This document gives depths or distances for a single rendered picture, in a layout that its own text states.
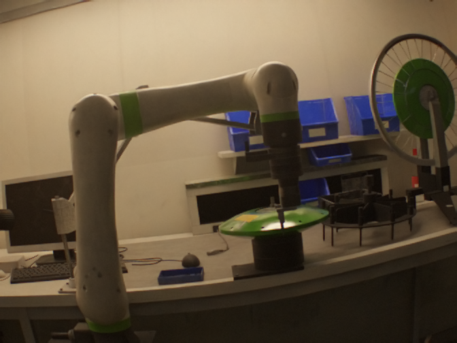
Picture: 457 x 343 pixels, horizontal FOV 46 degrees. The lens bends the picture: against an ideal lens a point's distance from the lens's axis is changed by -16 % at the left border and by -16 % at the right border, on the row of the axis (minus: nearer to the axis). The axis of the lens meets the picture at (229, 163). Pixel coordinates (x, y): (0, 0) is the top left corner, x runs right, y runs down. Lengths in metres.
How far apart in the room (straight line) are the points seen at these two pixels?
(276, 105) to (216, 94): 0.17
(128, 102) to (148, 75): 1.17
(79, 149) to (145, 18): 1.44
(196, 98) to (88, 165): 0.35
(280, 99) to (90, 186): 0.47
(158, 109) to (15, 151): 1.36
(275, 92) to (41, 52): 1.53
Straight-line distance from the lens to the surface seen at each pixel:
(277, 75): 1.40
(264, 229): 1.61
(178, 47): 2.63
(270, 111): 1.40
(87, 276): 1.32
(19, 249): 2.27
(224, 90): 1.50
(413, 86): 2.20
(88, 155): 1.28
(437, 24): 2.99
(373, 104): 2.14
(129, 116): 1.45
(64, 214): 1.73
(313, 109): 2.66
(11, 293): 1.83
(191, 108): 1.48
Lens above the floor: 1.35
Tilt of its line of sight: 4 degrees down
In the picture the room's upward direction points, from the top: 7 degrees counter-clockwise
